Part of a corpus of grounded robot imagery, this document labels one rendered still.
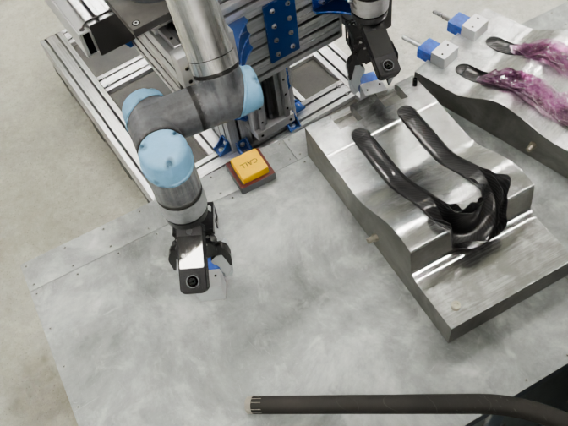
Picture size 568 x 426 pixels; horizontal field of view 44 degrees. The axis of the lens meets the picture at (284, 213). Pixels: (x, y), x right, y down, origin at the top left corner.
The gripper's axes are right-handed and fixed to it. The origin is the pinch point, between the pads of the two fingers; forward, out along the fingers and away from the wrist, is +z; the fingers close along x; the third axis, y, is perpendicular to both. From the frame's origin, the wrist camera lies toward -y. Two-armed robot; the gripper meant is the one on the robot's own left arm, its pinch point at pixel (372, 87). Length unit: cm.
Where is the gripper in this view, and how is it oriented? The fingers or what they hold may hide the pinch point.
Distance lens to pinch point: 154.5
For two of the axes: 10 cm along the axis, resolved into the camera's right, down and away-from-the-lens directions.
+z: 1.0, 5.6, 8.2
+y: -2.7, -7.8, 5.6
